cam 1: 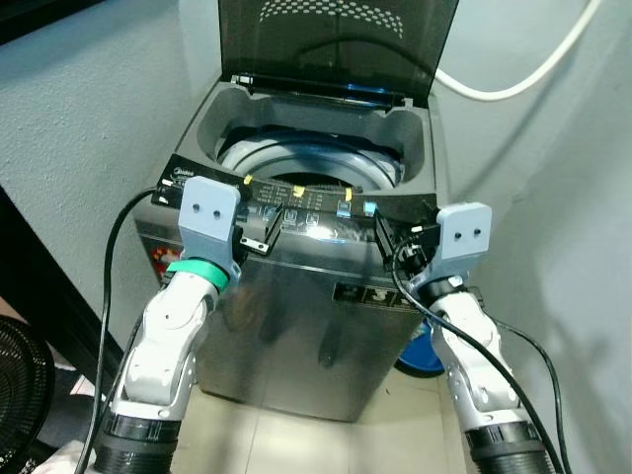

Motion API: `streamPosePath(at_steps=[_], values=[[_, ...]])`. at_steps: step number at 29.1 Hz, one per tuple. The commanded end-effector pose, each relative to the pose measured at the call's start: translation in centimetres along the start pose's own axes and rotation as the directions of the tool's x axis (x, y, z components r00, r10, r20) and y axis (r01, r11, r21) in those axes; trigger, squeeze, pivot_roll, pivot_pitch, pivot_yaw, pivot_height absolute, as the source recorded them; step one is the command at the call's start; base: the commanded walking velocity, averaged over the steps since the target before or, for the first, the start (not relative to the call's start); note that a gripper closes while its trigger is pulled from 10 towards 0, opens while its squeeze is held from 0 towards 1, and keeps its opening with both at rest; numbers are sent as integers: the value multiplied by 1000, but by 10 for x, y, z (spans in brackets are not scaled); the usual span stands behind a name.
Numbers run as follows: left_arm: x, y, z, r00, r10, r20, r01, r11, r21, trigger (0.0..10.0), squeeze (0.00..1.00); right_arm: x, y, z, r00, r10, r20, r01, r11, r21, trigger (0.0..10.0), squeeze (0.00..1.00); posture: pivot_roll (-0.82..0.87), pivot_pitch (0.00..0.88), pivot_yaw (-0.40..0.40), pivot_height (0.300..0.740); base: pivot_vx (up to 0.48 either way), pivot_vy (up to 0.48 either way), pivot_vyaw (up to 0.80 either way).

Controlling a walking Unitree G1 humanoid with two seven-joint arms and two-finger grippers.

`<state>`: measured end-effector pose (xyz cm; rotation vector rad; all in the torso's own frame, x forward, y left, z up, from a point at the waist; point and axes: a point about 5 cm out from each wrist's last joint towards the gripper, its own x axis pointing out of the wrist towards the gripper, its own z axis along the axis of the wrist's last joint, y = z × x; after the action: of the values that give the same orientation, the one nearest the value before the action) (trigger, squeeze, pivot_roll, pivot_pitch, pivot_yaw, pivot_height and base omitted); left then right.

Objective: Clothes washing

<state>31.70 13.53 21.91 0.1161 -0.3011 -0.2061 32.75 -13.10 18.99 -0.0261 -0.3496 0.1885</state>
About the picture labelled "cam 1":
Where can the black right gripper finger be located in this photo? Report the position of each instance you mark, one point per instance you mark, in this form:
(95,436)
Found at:
(388,229)

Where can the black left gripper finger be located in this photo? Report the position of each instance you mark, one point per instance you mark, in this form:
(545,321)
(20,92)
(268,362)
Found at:
(276,225)

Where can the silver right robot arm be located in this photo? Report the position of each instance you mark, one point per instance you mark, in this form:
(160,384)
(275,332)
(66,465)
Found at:
(474,365)

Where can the grey top-load washing machine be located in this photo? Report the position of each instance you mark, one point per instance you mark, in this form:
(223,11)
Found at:
(316,326)

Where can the blue plastic basin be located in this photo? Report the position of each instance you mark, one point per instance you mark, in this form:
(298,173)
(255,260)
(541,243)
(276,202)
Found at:
(423,354)

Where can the dark tinted washer lid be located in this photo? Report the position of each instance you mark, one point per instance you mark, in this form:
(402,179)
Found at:
(336,49)

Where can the black floor fan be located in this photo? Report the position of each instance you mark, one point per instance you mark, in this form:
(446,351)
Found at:
(20,385)

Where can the black door frame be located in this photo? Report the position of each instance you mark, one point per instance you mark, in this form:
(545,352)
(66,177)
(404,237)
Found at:
(49,286)

